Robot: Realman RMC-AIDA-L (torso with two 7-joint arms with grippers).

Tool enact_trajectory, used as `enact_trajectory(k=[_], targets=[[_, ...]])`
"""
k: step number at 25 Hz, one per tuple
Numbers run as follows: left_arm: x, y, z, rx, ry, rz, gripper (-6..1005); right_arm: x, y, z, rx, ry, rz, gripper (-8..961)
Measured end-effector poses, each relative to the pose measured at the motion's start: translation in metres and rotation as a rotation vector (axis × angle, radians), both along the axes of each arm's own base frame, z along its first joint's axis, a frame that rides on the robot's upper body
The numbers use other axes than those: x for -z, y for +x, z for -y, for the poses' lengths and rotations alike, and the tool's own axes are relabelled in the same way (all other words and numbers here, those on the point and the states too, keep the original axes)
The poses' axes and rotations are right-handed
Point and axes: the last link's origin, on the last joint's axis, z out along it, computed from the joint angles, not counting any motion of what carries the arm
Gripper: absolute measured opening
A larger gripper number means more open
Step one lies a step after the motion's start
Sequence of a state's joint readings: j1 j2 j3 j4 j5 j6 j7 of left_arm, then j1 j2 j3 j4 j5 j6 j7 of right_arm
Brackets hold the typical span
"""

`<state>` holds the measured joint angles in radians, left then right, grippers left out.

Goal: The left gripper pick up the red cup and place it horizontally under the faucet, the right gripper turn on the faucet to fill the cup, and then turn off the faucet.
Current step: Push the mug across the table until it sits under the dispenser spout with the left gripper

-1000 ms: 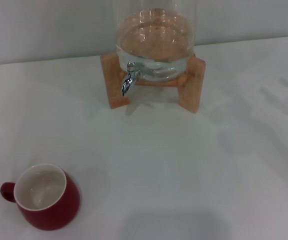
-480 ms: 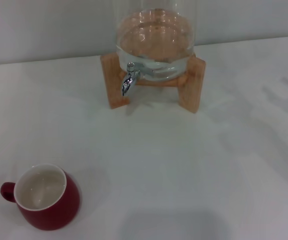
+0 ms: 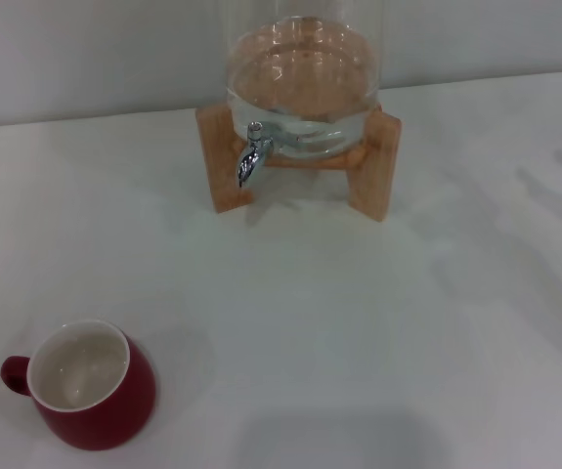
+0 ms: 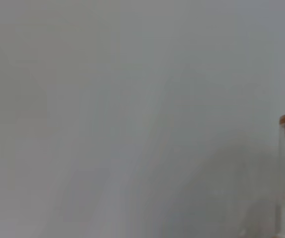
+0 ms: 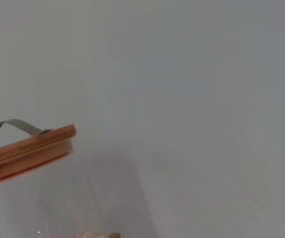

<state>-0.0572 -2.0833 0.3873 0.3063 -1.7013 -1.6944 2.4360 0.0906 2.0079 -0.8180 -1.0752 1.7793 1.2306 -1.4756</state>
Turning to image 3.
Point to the silver metal faucet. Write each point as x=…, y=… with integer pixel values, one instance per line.
x=253, y=158

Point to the red ceramic cup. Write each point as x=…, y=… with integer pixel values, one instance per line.
x=109, y=415

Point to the wooden dispenser stand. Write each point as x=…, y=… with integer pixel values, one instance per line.
x=373, y=171

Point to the glass water dispenser jar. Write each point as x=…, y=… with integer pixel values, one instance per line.
x=305, y=73

